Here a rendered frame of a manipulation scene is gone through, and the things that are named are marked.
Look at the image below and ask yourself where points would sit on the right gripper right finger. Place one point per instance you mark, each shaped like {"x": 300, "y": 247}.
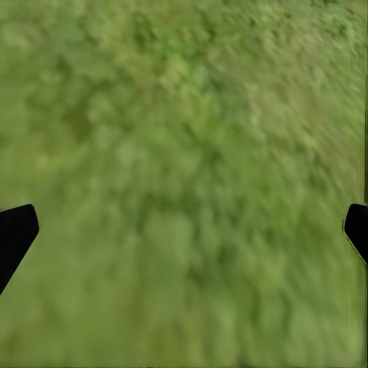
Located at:
{"x": 356, "y": 227}

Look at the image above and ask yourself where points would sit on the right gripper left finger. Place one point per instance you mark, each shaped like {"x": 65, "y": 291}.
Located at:
{"x": 18, "y": 229}

